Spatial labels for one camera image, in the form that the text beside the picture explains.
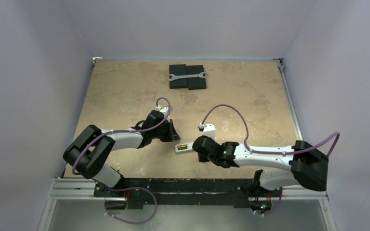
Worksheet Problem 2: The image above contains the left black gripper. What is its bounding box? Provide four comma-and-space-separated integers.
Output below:
151, 119, 180, 142

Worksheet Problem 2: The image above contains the white remote control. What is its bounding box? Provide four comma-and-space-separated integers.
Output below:
174, 142, 193, 154

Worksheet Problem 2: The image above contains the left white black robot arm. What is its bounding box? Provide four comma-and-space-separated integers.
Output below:
63, 107, 180, 197

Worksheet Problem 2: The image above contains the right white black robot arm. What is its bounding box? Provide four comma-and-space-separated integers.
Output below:
192, 135, 329, 196

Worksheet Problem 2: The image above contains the right black foam block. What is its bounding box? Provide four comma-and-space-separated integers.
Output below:
186, 65, 207, 90

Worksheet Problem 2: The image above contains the black foam block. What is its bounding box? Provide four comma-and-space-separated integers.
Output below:
186, 65, 207, 90
169, 64, 188, 90

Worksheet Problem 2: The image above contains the silver open-end wrench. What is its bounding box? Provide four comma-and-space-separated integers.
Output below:
168, 72, 207, 81

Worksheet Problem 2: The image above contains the left black foam block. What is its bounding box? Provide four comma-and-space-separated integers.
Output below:
169, 64, 188, 90

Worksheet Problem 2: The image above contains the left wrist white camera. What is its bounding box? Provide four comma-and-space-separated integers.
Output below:
156, 105, 173, 121

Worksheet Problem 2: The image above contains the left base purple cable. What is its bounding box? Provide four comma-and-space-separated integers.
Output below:
104, 188, 158, 225

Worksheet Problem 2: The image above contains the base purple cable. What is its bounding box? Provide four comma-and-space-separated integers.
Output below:
104, 188, 158, 225
252, 188, 283, 218

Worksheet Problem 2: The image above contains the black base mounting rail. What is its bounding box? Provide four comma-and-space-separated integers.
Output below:
96, 178, 281, 210

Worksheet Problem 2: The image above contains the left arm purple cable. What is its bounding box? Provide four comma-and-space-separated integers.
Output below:
71, 97, 173, 176

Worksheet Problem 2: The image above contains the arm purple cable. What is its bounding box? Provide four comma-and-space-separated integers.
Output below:
71, 97, 173, 176
200, 104, 341, 157

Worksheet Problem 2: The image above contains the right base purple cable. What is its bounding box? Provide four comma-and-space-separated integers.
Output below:
252, 188, 283, 218

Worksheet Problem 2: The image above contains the right aluminium frame rail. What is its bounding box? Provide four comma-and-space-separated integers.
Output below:
273, 58, 337, 231

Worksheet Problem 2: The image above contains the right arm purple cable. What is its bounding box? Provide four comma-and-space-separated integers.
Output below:
200, 104, 341, 157

